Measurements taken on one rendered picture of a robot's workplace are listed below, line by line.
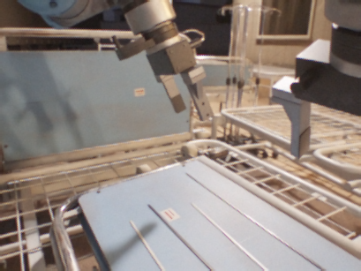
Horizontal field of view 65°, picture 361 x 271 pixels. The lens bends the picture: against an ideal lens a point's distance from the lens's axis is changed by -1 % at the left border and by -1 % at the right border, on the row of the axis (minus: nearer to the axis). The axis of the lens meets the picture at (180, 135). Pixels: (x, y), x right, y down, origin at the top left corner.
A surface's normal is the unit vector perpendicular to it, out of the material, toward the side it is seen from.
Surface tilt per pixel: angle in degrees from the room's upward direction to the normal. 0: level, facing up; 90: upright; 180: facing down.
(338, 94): 114
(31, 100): 90
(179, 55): 83
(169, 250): 5
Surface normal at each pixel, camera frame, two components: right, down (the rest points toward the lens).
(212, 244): -0.05, -0.94
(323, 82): -0.72, 0.54
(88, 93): 0.51, 0.28
